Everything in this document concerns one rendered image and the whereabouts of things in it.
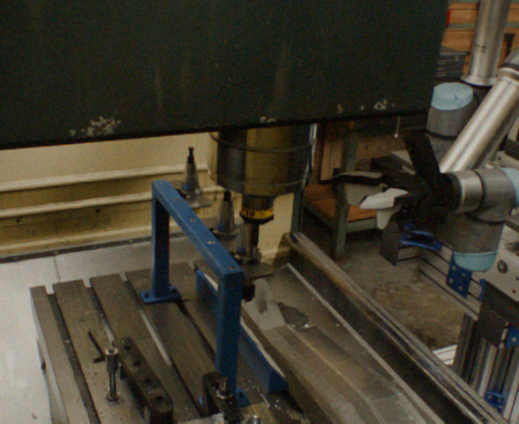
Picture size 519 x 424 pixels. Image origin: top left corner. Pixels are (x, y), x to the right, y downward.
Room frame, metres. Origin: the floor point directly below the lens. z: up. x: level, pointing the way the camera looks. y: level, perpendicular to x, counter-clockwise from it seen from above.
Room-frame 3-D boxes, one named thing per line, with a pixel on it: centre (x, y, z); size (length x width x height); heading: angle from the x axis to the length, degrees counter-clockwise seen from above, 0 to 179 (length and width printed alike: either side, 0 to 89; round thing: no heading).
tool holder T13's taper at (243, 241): (1.19, 0.01, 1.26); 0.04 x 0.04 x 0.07
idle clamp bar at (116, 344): (1.12, 0.20, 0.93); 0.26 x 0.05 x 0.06; 31
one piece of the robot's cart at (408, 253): (1.98, -0.59, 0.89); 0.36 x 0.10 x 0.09; 117
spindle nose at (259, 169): (0.95, -0.01, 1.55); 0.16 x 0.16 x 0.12
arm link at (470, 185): (1.10, -0.35, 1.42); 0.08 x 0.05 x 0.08; 23
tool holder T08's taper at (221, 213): (1.29, 0.06, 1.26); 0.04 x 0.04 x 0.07
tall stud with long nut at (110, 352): (1.11, 0.26, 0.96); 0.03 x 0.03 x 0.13
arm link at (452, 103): (1.99, -0.57, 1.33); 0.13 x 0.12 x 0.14; 131
